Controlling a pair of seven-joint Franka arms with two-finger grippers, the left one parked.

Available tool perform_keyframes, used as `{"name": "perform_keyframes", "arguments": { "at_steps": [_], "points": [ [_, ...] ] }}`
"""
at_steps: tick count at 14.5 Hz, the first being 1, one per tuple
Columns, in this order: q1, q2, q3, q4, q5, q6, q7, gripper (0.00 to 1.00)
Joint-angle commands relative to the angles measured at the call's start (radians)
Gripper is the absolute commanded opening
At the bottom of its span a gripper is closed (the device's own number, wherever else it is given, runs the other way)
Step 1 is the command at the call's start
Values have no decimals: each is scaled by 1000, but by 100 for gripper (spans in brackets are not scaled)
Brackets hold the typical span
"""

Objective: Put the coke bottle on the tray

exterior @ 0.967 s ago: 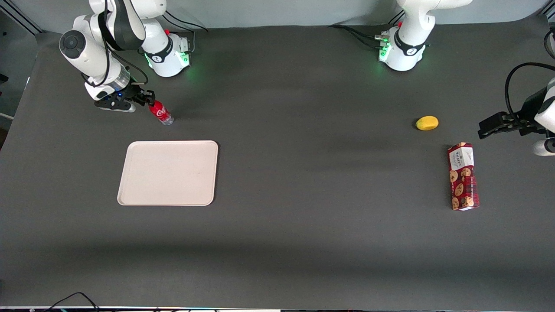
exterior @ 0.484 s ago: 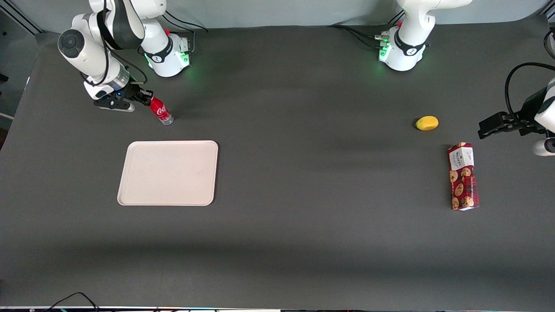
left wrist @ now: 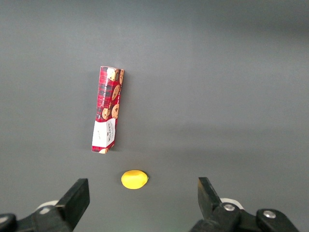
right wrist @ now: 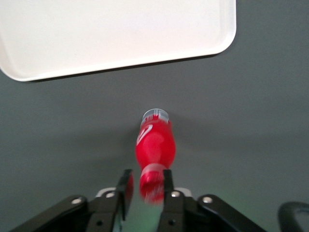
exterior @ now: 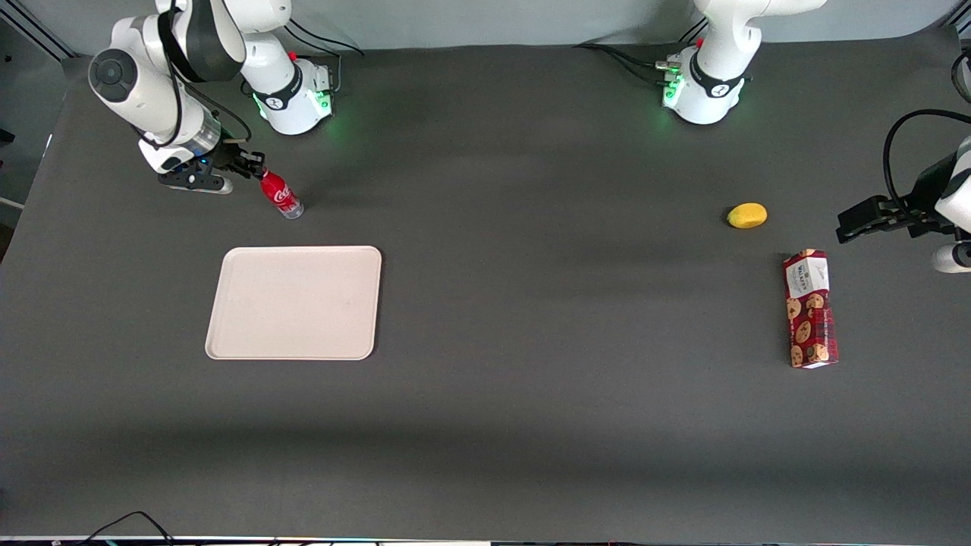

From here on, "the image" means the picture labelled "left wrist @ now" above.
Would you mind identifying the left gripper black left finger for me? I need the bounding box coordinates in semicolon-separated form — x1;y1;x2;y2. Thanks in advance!
0;178;91;232

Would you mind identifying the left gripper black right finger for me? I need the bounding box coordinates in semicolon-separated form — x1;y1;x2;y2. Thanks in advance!
190;177;300;232

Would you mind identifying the yellow lemon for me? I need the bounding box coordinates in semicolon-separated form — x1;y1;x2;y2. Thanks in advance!
120;169;150;190

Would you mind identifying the red tartan cookie box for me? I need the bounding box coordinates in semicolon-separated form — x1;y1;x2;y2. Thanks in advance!
91;65;125;155

